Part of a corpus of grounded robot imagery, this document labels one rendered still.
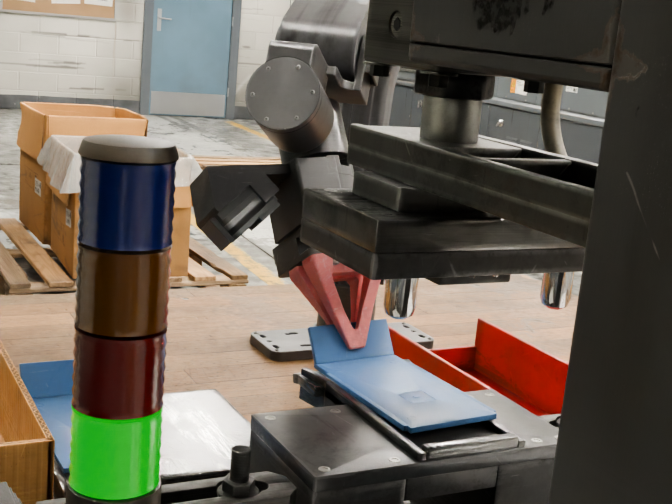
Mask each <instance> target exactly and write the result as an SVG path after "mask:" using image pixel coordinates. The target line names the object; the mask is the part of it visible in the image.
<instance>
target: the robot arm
mask: <svg viewBox="0 0 672 504"><path fill-rule="evenodd" d="M368 5H369V0H294V2H293V3H292V5H291V6H290V8H289V9H288V11H287V12H286V14H285V15H284V17H283V19H282V21H281V24H280V26H279V28H278V30H277V33H276V37H275V40H271V41H270V43H269V47H268V52H267V57H266V62H265V63H264V64H262V65H261V66H260V67H259V68H257V69H256V70H255V72H254V73H253V74H252V76H251V77H250V79H249V81H248V84H247V87H246V91H245V101H246V106H247V109H248V111H249V113H250V115H251V116H252V117H253V119H254V120H255V121H256V123H257V124H258V125H259V126H260V128H261V129H262V130H263V132H264V133H265V134H266V135H267V137H268V138H269V139H270V141H271V142H272V143H273V144H274V145H275V146H277V147H278V149H279V154H280V159H281V164H253V165H218V166H206V168H205V169H204V170H203V171H202V172H201V173H200V174H199V175H198V177H197V178H196V179H195V180H194V181H193V182H192V183H191V184H190V191H191V197H192V203H193V209H194V214H195V220H196V225H197V227H198V228H199V229H200V230H202V231H203V233H204V234H205V235H206V236H207V237H208V238H209V239H210V240H211V241H212V242H213V243H214V244H215V245H216V247H217V248H218V249H219V250H220V251H223V250H224V249H225V248H226V247H227V246H228V245H229V244H231V243H233V242H234V241H235V240H236V239H237V238H238V237H240V236H241V235H242V234H243V233H244V232H245V231H246V230H247V229H248V228H249V229H250V230H251V231H252V230H253V229H254V228H256V227H257V226H258V225H259V224H260V223H261V222H263V221H264V220H265V219H266V218H267V217H268V216H269V215H270V220H271V225H272V230H273V236H274V241H275V244H279V245H277V246H276V247H275V248H274V249H272V251H273V256H274V262H275V265H276V268H277V273H278V277H279V278H288V277H290V280H291V281H292V282H293V283H294V285H295V286H296V287H297V288H298V289H299V291H300V292H301V293H302V294H303V295H304V297H305V298H306V299H307V300H308V301H309V303H310V304H311V305H312V306H313V307H314V309H315V310H316V311H317V312H318V315H317V322H316V323H315V324H314V325H313V326H322V325H331V324H334V325H335V327H336V329H337V330H338V332H339V334H340V336H341V337H342V339H343V341H344V342H345V344H346V346H347V348H348V349H350V350H351V349H359V348H364V347H365V345H366V341H367V336H368V331H369V326H370V321H371V320H374V316H375V307H376V297H377V292H378V288H379V285H384V283H385V280H371V279H369V278H367V277H365V276H364V275H362V274H360V273H358V272H356V271H354V270H353V269H351V268H349V267H347V266H345V265H343V264H342V263H340V262H338V261H336V260H334V259H332V258H331V257H329V256H327V255H325V254H323V253H321V252H320V251H318V250H316V249H314V248H312V247H310V246H309V245H307V244H305V243H303V242H301V241H300V230H301V219H302V218H303V217H302V207H303V195H304V188H353V179H354V172H355V171H368V170H365V169H363V168H360V167H357V166H354V165H351V164H349V163H347V154H348V144H349V132H350V125H351V124H362V125H366V126H389V121H390V114H391V107H392V100H393V93H394V88H395V84H396V79H397V76H398V72H399V69H400V66H397V67H394V66H390V70H389V77H380V76H372V75H370V65H371V64H364V63H363V61H366V60H365V59H364V47H365V37H366V26H367V16H368ZM338 102H339V103H342V109H340V105H339V103H338ZM236 215H237V216H236ZM235 216H236V217H235ZM225 225H226V226H225ZM224 226H225V227H224ZM350 322H356V327H355V329H354V328H353V327H352V325H351V323H350ZM387 324H388V326H390V327H391V328H393V329H395V330H396V331H398V332H400V333H401V334H403V335H405V336H406V337H408V338H410V339H411V340H413V341H415V342H416V343H418V344H420V345H421V346H423V347H424V348H426V349H433V344H434V338H432V337H431V336H429V335H427V334H426V333H424V332H422V331H420V330H419V329H417V328H415V327H414V326H412V325H410V324H408V323H405V322H395V323H387ZM250 343H251V344H252V345H253V346H254V347H256V348H257V349H258V350H259V351H260V352H262V353H263V354H264V355H265V356H266V357H268V358H269V359H270V360H273V361H290V360H303V359H313V354H312V349H311V344H310V339H309V334H308V328H301V329H285V330H270V331H255V332H252V333H251V337H250Z"/></svg>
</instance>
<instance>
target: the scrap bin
mask: <svg viewBox="0 0 672 504"><path fill-rule="evenodd" d="M388 328H389V333H390V338H391V342H392V347H393V352H394V355H396V356H398V357H399V358H401V359H409V360H410V361H411V362H412V363H413V364H415V365H417V366H418V367H420V368H422V369H424V370H425V371H427V372H429V373H431V374H433V375H434V376H436V377H438V378H440V379H441V380H443V381H445V382H447V383H448V384H450V385H452V386H454V387H455V388H457V389H459V390H461V391H462V392H470V391H480V390H490V389H493V390H495V391H497V392H498V393H500V394H502V395H503V396H505V397H507V398H508V399H510V400H511V401H513V402H515V403H516V404H518V405H520V406H521V407H523V408H525V409H526V410H528V411H530V412H531V413H533V414H534V415H536V416H544V415H553V414H561V410H562V404H563V397H564V390H565V383H566V377H567V370H568V362H566V361H564V360H562V359H560V358H558V357H556V356H554V355H552V354H550V353H549V352H547V351H545V350H543V349H541V348H539V347H537V346H535V345H533V344H531V343H529V342H527V341H525V340H523V339H521V338H519V337H517V336H515V335H513V334H512V333H510V332H508V331H506V330H504V329H502V328H500V327H498V326H496V325H494V324H492V323H490V322H488V321H486V320H484V319H482V318H478V321H477V329H476V337H475V345H474V346H461V347H448V348H436V349H426V348H424V347H423V346H421V345H420V344H418V343H416V342H415V341H413V340H411V339H410V338H408V337H406V336H405V335H403V334H401V333H400V332H398V331H396V330H395V329H393V328H391V327H390V326H388Z"/></svg>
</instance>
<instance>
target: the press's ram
mask: <svg viewBox="0 0 672 504"><path fill-rule="evenodd" d="M428 79H429V74H423V73H420V70H418V69H417V70H416V73H415V82H414V92H416V93H417V94H422V95H424V98H423V107H422V116H421V125H420V128H418V127H392V126H366V125H362V124H351V125H350V132H349V144H348V154H347V163H349V164H351V165H354V166H357V167H360V168H363V169H365V170H368V171H355V172H354V179H353V188H304V195H303V207H302V217H303V218H302V219H301V230H300V241H301V242H303V243H305V244H307V245H309V246H310V247H312V248H314V249H316V250H318V251H320V252H321V253H323V254H325V255H327V256H329V257H331V258H332V259H334V260H336V261H338V262H340V263H342V264H343V265H345V266H347V267H349V268H351V269H353V270H354V271H356V272H358V273H360V274H362V275H364V276H365V277H367V278H369V279H371V280H385V290H384V300H383V307H384V311H385V313H386V314H387V315H389V316H390V317H391V318H394V319H400V320H401V319H406V318H408V317H411V316H412V315H413V313H414V311H415V308H416V301H417V292H418V283H419V278H425V279H427V280H429V281H431V282H433V283H435V284H437V285H456V284H478V283H500V282H509V281H510V276H511V274H534V273H543V277H542V284H541V291H540V299H541V303H542V304H543V305H545V306H546V307H547V308H549V309H554V310H560V309H562V308H565V307H567V306H568V304H569V302H570V299H571V292H572V286H573V279H574V272H582V268H583V262H584V255H585V248H586V241H587V235H588V228H589V221H590V214H591V208H592V201H593V194H594V187H595V180H596V174H597V167H598V164H596V163H592V162H588V161H584V160H580V159H576V158H572V157H568V156H564V155H560V154H556V153H552V152H548V151H543V150H539V149H535V148H531V147H527V146H523V145H519V144H515V143H511V142H507V141H503V140H499V139H495V138H491V137H486V136H482V135H478V133H479V125H480V117H481V109H482V101H483V100H489V99H492V97H493V93H494V85H495V76H481V75H467V74H458V76H457V77H452V76H449V79H448V88H438V87H430V86H428Z"/></svg>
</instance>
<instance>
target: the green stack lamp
mask: <svg viewBox="0 0 672 504"><path fill-rule="evenodd" d="M163 408H164V406H163V407H162V409H161V410H159V411H158V412H156V413H154V414H152V415H149V416H146V417H142V418H137V419H129V420H108V419H100V418H94V417H90V416H87V415H84V414H82V413H80V412H78V411H77V410H75V409H74V408H73V407H72V404H71V409H72V415H71V423H72V426H71V430H70V433H71V440H70V447H71V451H70V455H69V456H70V461H71V462H70V465H69V471H70V476H69V484H70V486H71V487H72V488H73V489H74V490H75V491H77V492H78V493H80V494H82V495H85V496H88V497H92V498H97V499H105V500H121V499H129V498H134V497H138V496H142V495H144V494H147V493H149V492H150V491H152V490H153V489H155V488H156V487H157V485H158V484H159V479H160V478H159V471H160V464H159V461H160V458H161V453H160V448H161V443H162V442H161V435H162V427H161V424H162V421H163V417H162V411H163Z"/></svg>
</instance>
